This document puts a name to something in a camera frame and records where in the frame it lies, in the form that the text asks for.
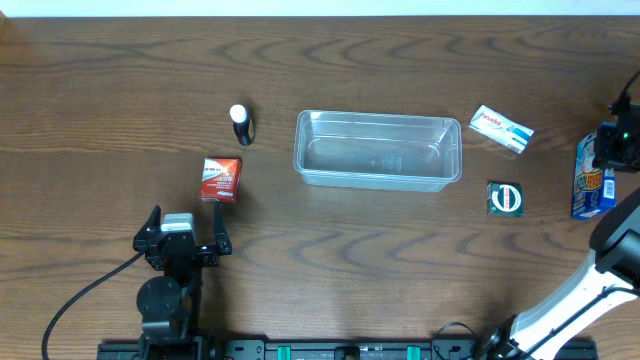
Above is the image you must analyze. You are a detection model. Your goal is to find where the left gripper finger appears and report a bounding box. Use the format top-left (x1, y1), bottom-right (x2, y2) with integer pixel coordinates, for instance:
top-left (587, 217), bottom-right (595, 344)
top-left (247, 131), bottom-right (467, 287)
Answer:
top-left (135, 205), bottom-right (161, 242)
top-left (213, 201), bottom-right (226, 244)

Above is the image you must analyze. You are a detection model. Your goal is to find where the blue fever patch box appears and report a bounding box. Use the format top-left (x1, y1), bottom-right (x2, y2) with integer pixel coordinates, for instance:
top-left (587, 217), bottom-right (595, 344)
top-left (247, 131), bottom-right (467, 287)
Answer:
top-left (571, 131), bottom-right (616, 220)

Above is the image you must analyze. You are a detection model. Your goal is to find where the red medicine box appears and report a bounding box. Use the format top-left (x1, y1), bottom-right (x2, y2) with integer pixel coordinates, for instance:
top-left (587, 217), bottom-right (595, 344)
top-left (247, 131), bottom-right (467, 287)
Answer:
top-left (200, 158), bottom-right (242, 203)

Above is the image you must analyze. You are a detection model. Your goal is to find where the dark bottle white cap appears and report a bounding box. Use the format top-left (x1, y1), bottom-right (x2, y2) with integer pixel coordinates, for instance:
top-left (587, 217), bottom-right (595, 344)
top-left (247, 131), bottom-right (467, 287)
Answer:
top-left (229, 104), bottom-right (255, 146)

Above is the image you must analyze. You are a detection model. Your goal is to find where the white Panadol box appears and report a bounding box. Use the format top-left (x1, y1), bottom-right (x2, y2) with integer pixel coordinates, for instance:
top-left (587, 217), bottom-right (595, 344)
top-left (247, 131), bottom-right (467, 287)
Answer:
top-left (469, 105), bottom-right (534, 154)

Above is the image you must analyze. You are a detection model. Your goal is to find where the green round-logo box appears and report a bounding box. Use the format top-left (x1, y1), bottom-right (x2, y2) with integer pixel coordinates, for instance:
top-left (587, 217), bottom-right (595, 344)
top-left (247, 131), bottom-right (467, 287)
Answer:
top-left (487, 182), bottom-right (524, 217)

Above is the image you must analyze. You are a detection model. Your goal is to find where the clear plastic container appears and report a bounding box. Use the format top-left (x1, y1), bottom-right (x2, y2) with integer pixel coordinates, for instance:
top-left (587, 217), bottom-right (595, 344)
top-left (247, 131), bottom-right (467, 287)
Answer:
top-left (293, 110), bottom-right (463, 192)

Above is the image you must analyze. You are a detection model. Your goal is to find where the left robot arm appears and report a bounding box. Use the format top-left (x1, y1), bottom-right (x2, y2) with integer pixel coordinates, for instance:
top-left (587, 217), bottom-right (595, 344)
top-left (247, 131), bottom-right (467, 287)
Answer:
top-left (132, 202), bottom-right (232, 359)

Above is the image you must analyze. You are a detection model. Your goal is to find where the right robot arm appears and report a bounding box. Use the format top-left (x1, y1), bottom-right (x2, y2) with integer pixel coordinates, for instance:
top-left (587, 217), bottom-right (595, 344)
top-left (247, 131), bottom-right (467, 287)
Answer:
top-left (473, 95), bottom-right (639, 359)

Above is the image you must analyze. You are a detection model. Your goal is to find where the black mounting rail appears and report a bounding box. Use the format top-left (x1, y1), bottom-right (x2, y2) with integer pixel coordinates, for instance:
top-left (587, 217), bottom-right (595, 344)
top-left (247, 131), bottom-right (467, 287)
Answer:
top-left (97, 338), bottom-right (599, 360)

